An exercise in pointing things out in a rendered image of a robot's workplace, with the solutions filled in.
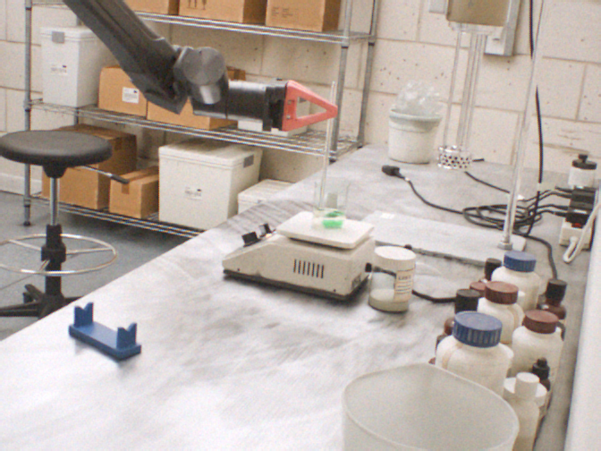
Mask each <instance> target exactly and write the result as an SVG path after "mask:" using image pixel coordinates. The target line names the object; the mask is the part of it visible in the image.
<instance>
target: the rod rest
mask: <svg viewBox="0 0 601 451"><path fill-rule="evenodd" d="M93 308H94V303H93V302H88V303H87V304H86V306H85V307H84V309H82V308H81V306H79V305H74V323H72V324H69V325H68V332H69V333H72V335H74V336H76V337H78V338H80V339H81V340H84V341H86V342H88V343H90V344H92V345H93V346H95V347H97V348H99V349H101V350H103V351H105V352H108V353H110V354H112V355H113V356H115V357H117V359H124V357H127V356H130V355H133V354H135V353H140V352H141V343H140V342H138V341H137V324H138V323H136V321H133V322H132V323H131V324H130V325H129V326H128V327H127V328H126V329H125V328H124V327H122V326H120V327H117V329H116V331H115V330H113V329H111V328H109V327H106V326H104V325H102V324H100V323H98V321H96V320H93Z"/></svg>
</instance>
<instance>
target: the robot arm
mask: <svg viewBox="0 0 601 451"><path fill-rule="evenodd" d="M61 1H62V2H63V3H64V4H65V5H66V6H67V7H68V8H69V9H70V10H72V11H73V13H74V14H75V15H76V16H77V17H78V18H79V19H80V20H81V21H83V22H84V23H85V25H86V26H87V27H88V28H89V29H90V30H91V31H92V32H93V33H94V34H96V35H97V37H98V38H99V39H100V40H101V41H102V42H103V43H104V44H105V45H106V47H108V49H109V50H110V51H111V53H112V54H113V55H114V57H115V59H116V61H117V63H118V64H120V66H121V68H122V70H123V71H124V73H125V74H126V75H127V76H128V77H129V81H131V82H132V83H133V85H134V86H135V87H136V88H137V89H138V90H139V91H140V92H141V93H143V94H144V98H145V99H146V100H147V101H148V102H150V103H152V104H154V105H157V106H160V107H162V108H163V109H164V110H167V111H169V112H172V113H174V114H176V115H180V114H181V112H182V110H183V108H184V106H185V104H186V102H187V101H188V100H190V102H191V105H192V109H193V114H194V115H198V116H207V117H216V118H224V119H228V118H229V119H234V121H242V122H250V123H262V131H263V132H271V128H275V129H278V131H281V132H288V131H290V130H293V129H298V128H301V127H303V126H306V125H310V124H313V123H318V122H323V121H325V120H326V119H329V118H334V117H336V116H337V109H338V106H337V105H333V104H332V103H330V102H329V101H327V100H325V99H323V98H321V96H319V95H317V94H315V93H314V92H312V91H310V90H309V89H305V88H304V87H302V86H301V85H300V84H299V83H298V82H295V81H288V80H286V81H283V79H279V78H273V79H272V80H271V81H270V82H268V83H264V82H255V81H240V80H238V81H237V80H233V81H232V80H231V79H229V78H228V73H227V68H226V64H224V58H223V56H222V55H221V54H220V53H219V52H218V51H216V50H215V49H212V47H197V49H193V47H188V46H184V47H181V46H177V45H171V44H170V43H169V42H168V40H167V39H165V38H162V36H160V35H159V34H157V33H156V32H154V31H153V30H152V29H150V28H149V27H148V26H147V25H146V23H145V22H144V21H142V20H141V19H140V18H139V17H138V15H137V14H136V13H135V12H134V11H133V10H132V9H131V8H130V7H129V6H128V5H127V4H126V3H125V2H124V0H61ZM298 96H300V98H303V99H305V100H307V101H310V102H312V103H314V104H316V105H318V106H321V107H323V108H324V109H325V110H326V112H323V113H318V114H314V115H306V116H302V117H297V104H298Z"/></svg>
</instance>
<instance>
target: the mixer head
mask: <svg viewBox="0 0 601 451"><path fill-rule="evenodd" d="M510 3H511V0H428V6H427V8H428V11H429V13H432V14H442V15H445V19H446V20H447V21H448V27H449V28H453V29H452V31H455V32H462V33H469V34H479V35H492V36H493V37H495V35H496V32H501V31H502V27H505V26H506V22H507V16H508V10H509V4H510Z"/></svg>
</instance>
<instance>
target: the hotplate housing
mask: <svg viewBox="0 0 601 451"><path fill-rule="evenodd" d="M375 243H376V239H374V237H373V235H372V234H369V235H368V236H366V237H365V239H363V240H362V241H361V242H360V243H359V244H357V245H356V246H354V247H353V248H343V247H338V246H333V245H328V244H323V243H314V242H310V241H304V240H300V239H294V237H290V236H285V235H280V234H276V235H274V236H271V237H270V239H268V240H267V241H265V242H263V243H258V244H256V245H253V246H250V247H247V248H245V249H242V250H240V251H238V252H235V253H232V254H230V255H227V256H224V259H222V267H223V268H224V269H223V273H224V275H228V276H233V277H241V278H246V279H250V280H255V281H259V282H264V283H268V284H272V285H276V286H281V287H285V288H290V289H293V290H299V291H302V292H307V293H312V294H320V295H324V296H329V297H334V299H338V300H342V301H346V300H347V299H348V297H349V296H350V295H351V294H352V293H353V292H354V291H356V290H357V289H358V288H359V287H360V285H361V284H362V283H363V282H364V281H365V280H366V279H368V278H369V276H370V272H371V269H372V263H373V257H374V251H375Z"/></svg>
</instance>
